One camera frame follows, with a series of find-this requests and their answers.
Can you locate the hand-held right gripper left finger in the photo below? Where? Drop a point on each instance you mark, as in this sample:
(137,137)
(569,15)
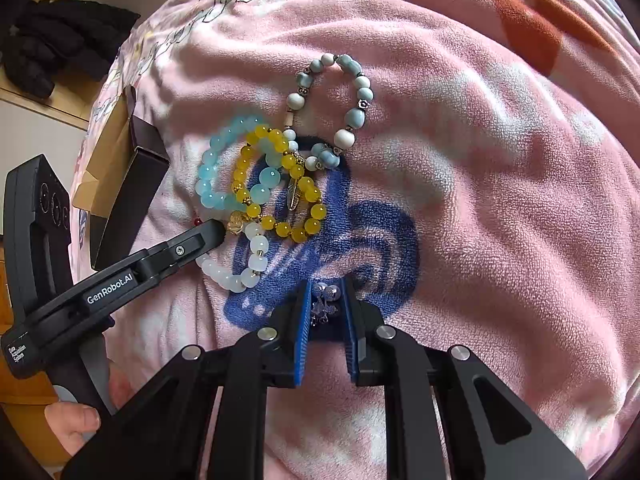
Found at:
(303,330)

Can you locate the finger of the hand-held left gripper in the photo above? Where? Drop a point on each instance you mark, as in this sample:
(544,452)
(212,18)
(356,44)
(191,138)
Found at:
(185,250)

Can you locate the black jacket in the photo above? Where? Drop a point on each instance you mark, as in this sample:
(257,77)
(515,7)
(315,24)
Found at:
(55,45)

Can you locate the dark cardboard box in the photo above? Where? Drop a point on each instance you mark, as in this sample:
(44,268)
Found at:
(150,170)

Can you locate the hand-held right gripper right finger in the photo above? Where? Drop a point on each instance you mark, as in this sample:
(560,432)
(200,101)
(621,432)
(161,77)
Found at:
(350,330)

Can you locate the person's left hand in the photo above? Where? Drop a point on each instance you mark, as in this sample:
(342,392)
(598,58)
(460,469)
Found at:
(70,422)

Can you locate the pink printed blanket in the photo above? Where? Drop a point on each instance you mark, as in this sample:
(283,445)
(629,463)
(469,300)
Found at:
(475,185)

